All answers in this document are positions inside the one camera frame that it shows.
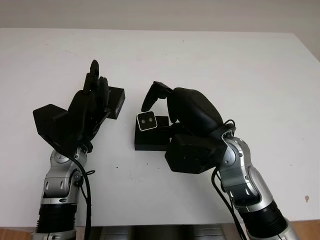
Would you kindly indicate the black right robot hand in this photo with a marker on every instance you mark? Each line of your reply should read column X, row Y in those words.
column 195, row 110

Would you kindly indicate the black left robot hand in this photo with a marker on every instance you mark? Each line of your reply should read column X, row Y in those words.
column 87, row 112

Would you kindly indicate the black printed box lid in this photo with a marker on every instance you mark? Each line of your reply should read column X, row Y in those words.
column 117, row 100

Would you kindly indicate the small silver cube camera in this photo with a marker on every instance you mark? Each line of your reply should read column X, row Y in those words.
column 147, row 122

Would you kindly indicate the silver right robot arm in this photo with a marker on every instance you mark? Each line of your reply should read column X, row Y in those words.
column 247, row 180

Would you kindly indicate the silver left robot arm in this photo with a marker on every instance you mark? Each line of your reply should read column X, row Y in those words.
column 57, row 180

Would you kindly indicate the black box base with insert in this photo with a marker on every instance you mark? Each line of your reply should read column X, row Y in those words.
column 147, row 143

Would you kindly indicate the dark grey robot torso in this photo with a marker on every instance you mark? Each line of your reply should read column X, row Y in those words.
column 162, row 231

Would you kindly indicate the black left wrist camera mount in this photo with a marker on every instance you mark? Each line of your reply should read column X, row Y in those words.
column 50, row 120

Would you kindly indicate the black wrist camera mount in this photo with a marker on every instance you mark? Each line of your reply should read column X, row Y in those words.
column 192, row 155
column 50, row 120

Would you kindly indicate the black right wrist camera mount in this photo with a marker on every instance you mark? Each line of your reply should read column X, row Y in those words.
column 192, row 155

